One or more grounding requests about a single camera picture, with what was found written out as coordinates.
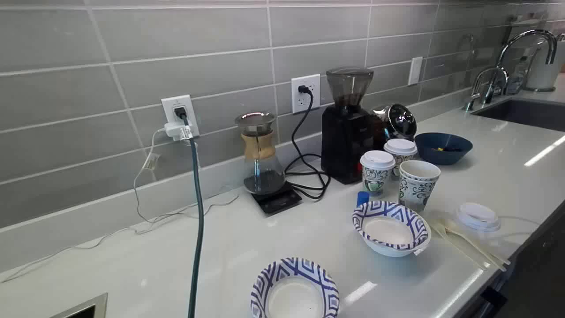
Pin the blue white patterned bowl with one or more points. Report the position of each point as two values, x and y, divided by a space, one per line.
389 230
293 298

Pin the dark blue bowl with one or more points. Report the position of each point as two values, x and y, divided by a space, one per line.
442 149

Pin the glass coffee carafe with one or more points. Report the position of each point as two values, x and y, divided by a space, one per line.
260 160

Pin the black coffee scale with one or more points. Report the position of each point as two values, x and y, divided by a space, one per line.
278 200

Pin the black coffee grinder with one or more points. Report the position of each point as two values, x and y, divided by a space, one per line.
346 139

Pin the white outlet with black plug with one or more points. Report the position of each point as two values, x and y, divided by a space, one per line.
313 98

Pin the small blue object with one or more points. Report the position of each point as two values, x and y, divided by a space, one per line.
362 199

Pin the patterned cup with white lid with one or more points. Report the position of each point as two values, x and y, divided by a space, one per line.
376 172
401 149

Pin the white plug adapter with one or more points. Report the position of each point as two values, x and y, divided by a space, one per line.
177 131

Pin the round chrome appliance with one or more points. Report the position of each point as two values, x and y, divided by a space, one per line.
401 121

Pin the white outlet with adapter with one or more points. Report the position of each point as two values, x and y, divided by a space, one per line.
170 107

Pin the open patterned paper cup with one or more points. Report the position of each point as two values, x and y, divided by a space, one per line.
417 188

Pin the pale wooden stir stick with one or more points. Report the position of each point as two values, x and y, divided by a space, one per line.
456 243
470 243

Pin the white round cup lid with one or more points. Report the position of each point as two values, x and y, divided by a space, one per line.
477 216

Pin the chrome kitchen faucet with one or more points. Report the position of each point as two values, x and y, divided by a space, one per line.
502 77

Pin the dark kitchen sink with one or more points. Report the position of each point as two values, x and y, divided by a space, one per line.
523 114

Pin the dark wood cabinet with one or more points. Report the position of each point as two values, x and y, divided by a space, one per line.
535 276

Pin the white round container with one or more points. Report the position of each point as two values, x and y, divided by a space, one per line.
548 68

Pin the empty white wall outlet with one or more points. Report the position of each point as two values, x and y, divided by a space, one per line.
415 71

